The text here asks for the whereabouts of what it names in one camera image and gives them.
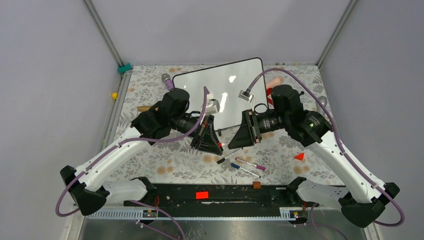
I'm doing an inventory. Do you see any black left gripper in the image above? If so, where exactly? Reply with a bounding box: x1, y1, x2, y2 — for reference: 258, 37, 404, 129
171, 113, 224, 155

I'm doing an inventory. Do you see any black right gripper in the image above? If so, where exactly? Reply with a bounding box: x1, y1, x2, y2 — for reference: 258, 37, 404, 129
228, 108, 289, 150

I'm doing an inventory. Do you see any white black-framed whiteboard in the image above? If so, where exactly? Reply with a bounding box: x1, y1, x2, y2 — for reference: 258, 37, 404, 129
172, 57, 268, 130

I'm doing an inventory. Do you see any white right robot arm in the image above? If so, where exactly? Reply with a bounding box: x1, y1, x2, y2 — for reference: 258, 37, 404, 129
228, 84, 400, 228

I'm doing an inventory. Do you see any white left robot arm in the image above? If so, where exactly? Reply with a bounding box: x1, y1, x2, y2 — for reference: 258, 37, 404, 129
55, 88, 223, 217

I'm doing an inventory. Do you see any black whiteboard marker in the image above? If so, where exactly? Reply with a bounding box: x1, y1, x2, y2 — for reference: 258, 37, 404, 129
216, 148, 243, 164

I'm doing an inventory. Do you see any blue whiteboard marker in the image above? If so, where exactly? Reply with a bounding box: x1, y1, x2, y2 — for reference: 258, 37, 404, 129
230, 162, 261, 179

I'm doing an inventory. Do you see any pink whiteboard marker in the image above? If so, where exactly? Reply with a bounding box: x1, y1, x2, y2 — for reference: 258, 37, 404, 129
235, 157, 266, 171

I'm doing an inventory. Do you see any red whiteboard eraser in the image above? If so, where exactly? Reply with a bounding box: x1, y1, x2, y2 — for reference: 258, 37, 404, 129
266, 93, 274, 109

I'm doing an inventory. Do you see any floral table mat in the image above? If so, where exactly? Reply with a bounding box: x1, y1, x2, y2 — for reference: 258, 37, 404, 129
109, 65, 342, 185

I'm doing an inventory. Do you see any small brown block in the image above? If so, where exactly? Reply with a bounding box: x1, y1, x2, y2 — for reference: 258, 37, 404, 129
252, 181, 262, 189

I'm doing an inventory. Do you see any red triangular block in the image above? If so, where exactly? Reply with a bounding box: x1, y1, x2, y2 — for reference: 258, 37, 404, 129
294, 152, 305, 161

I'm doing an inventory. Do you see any wooden rolling pin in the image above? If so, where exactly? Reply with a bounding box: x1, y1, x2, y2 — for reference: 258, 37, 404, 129
136, 106, 158, 113

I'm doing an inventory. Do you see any purple toy microphone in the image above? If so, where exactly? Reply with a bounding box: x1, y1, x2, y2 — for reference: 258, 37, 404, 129
161, 73, 175, 91

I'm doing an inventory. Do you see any grey toy microphone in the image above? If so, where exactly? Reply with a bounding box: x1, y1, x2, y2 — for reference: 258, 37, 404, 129
316, 96, 328, 116

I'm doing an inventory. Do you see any teal corner clip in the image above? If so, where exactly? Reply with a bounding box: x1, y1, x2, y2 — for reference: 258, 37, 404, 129
117, 63, 133, 74

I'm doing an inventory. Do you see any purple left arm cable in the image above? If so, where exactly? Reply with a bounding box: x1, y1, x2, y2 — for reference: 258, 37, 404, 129
55, 86, 211, 218

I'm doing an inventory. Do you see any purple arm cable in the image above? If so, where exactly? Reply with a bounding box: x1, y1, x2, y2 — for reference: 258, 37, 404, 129
246, 67, 406, 227
55, 86, 211, 218

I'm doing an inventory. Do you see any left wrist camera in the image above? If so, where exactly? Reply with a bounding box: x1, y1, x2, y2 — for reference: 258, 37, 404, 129
205, 99, 220, 115

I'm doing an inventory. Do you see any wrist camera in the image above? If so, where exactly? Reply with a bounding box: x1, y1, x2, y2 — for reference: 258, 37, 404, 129
238, 90, 255, 103
205, 99, 220, 115

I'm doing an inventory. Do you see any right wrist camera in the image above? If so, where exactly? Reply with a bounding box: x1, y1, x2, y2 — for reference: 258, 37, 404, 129
238, 90, 255, 103

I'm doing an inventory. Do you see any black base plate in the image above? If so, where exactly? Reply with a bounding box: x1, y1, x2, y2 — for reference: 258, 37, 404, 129
123, 183, 313, 213

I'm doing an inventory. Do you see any pink toy handle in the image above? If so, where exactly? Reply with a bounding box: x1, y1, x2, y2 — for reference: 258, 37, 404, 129
265, 76, 285, 90

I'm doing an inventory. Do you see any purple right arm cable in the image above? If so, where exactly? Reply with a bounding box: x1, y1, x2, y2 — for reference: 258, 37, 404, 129
246, 67, 406, 227

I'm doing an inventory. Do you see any white cable duct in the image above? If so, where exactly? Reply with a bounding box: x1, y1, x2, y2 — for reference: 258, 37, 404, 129
87, 206, 308, 221

